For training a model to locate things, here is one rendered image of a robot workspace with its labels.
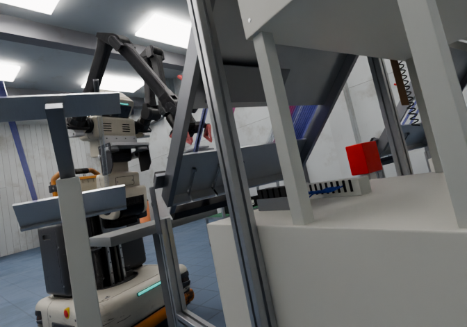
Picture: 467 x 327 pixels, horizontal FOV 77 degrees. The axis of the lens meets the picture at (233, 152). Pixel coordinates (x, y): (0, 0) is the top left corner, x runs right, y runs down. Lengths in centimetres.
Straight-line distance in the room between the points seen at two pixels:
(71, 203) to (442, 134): 88
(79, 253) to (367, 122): 409
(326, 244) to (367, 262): 7
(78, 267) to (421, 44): 93
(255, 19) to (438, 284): 51
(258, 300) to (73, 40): 487
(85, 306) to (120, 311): 69
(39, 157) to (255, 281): 944
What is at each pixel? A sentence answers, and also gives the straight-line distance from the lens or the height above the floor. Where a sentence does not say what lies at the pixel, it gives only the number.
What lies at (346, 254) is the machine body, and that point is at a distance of 52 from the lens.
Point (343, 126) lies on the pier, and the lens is 441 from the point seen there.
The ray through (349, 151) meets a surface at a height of 75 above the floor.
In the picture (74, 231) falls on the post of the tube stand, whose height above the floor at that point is 67.
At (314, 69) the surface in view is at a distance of 119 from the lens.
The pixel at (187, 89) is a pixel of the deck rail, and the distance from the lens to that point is 86.
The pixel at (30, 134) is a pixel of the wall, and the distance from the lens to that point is 1002.
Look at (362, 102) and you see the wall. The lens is 459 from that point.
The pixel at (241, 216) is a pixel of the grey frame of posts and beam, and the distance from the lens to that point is 63.
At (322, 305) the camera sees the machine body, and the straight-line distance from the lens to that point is 60.
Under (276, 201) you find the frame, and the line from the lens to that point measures 82.
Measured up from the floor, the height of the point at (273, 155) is 79.
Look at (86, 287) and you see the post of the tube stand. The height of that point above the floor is 51.
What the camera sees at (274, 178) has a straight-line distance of 139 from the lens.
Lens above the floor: 73
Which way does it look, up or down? 5 degrees up
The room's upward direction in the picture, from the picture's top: 12 degrees counter-clockwise
